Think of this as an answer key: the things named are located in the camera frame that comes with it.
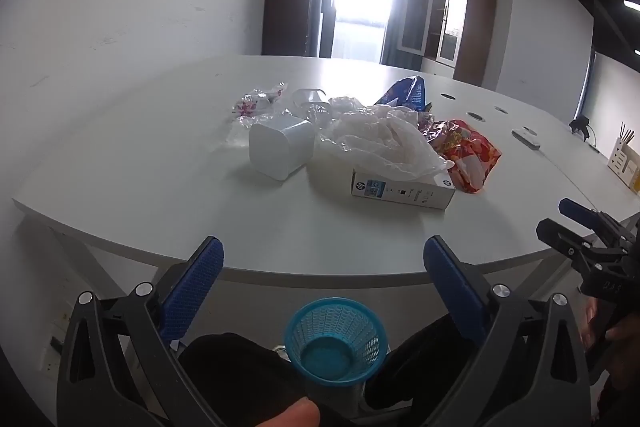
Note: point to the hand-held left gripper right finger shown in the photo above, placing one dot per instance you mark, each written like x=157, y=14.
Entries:
x=452, y=287

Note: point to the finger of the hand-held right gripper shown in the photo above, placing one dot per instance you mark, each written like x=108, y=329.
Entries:
x=580, y=209
x=560, y=234

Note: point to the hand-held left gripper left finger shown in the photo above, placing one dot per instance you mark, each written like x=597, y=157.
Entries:
x=192, y=292

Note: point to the blue plastic mesh basket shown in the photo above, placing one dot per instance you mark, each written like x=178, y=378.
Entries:
x=330, y=357

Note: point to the white translucent plastic bag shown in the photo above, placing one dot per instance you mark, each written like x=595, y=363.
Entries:
x=380, y=142

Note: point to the clear wrapper with red print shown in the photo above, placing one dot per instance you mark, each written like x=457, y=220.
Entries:
x=252, y=104

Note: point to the blue packet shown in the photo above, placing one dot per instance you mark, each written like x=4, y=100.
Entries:
x=407, y=92

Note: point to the translucent plastic cup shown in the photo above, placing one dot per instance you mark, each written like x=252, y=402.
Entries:
x=307, y=99

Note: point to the person's right forearm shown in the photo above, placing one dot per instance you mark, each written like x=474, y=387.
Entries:
x=620, y=397

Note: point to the person's right hand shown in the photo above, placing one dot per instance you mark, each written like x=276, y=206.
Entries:
x=625, y=333

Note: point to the person's left hand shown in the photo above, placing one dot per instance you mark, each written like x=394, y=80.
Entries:
x=295, y=414

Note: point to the white desk organizer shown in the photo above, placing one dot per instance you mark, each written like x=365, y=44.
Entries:
x=622, y=159

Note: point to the small black device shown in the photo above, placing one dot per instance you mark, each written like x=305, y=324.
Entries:
x=581, y=126

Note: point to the white power strip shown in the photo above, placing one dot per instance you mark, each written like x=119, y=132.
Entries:
x=526, y=138

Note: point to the white cardboard box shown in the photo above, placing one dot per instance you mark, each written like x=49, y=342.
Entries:
x=400, y=192

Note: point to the red snack bag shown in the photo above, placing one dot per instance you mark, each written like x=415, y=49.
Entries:
x=470, y=157

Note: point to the white plastic container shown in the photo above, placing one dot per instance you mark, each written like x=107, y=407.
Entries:
x=280, y=152

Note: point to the wooden cabinet with glass doors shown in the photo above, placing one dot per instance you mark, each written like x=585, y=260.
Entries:
x=475, y=32

